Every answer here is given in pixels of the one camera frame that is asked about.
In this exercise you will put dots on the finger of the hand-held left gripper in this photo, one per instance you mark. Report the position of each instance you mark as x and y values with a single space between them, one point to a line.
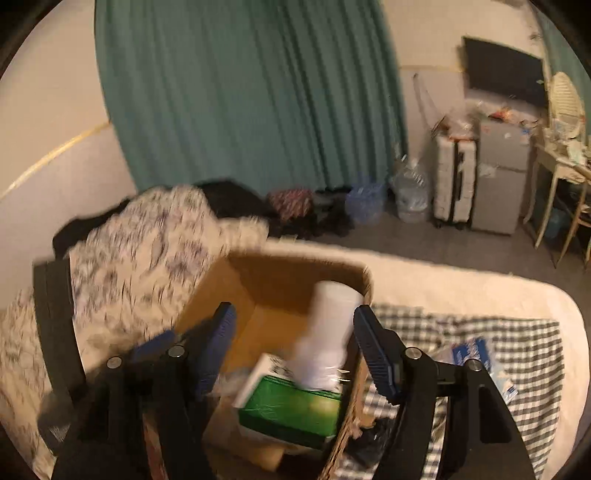
152 346
55 323

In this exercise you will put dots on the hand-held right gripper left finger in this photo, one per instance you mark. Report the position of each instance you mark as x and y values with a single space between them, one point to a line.
216 350

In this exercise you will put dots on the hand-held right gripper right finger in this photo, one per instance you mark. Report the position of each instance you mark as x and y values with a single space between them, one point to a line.
376 355

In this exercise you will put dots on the white plastic bottle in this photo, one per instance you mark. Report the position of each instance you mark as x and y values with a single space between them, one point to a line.
328 332

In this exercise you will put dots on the brown cardboard box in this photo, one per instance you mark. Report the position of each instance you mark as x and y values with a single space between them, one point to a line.
277 286

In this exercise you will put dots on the green white medicine box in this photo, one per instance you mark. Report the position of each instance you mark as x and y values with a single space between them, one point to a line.
286 406

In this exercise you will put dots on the floral quilt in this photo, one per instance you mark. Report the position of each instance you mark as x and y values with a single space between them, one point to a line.
138 258

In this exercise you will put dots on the blue white plastic packet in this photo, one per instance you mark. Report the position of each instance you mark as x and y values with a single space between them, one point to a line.
480 355

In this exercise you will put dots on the grey white checkered cloth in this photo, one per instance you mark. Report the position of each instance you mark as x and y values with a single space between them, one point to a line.
508 332

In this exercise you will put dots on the black garment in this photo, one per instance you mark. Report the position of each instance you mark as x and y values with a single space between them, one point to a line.
235 198

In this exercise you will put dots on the pack of water bottles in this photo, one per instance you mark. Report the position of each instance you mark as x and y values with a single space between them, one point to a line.
367 201

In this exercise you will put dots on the red patterned bag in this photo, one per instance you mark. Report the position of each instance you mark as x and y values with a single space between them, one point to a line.
291 205

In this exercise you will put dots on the large clear water jug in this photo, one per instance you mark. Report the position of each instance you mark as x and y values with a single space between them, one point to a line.
411 194

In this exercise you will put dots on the white suitcase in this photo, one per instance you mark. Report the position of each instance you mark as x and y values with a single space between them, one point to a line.
455 180

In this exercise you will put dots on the grey small fridge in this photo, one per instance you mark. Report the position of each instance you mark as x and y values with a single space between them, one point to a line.
501 184

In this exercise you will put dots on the blue waste bin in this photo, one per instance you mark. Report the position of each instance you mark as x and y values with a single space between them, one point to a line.
555 224

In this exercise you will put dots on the wooden chair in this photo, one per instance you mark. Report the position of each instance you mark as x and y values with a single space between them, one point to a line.
577 217

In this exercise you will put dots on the clear plastic bag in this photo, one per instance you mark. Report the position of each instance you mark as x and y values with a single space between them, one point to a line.
457 117

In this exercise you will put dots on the white vanity table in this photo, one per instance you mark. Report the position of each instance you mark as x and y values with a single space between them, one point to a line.
549 161

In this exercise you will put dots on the wide teal curtain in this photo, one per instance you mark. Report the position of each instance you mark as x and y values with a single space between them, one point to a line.
249 92

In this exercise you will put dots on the clutter on fridge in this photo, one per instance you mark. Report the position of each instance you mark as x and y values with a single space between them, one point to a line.
508 115

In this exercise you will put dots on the white oval mirror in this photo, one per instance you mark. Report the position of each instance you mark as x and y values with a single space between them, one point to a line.
565 106

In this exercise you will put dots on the narrow teal curtain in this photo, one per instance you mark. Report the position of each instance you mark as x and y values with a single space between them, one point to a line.
565 41

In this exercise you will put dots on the black wall television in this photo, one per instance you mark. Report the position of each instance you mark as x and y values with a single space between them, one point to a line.
503 69

